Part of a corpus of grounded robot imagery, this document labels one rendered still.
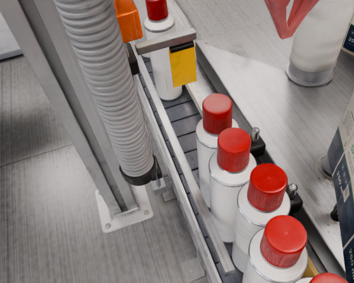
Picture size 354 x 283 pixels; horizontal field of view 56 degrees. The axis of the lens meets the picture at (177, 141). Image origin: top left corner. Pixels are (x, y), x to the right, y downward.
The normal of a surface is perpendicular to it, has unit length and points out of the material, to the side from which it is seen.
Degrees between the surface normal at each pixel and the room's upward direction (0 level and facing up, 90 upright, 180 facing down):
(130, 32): 90
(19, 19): 90
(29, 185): 0
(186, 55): 90
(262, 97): 0
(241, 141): 2
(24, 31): 90
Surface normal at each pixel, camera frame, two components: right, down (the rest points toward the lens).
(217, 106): -0.08, -0.66
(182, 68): 0.32, 0.73
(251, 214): -0.54, -0.07
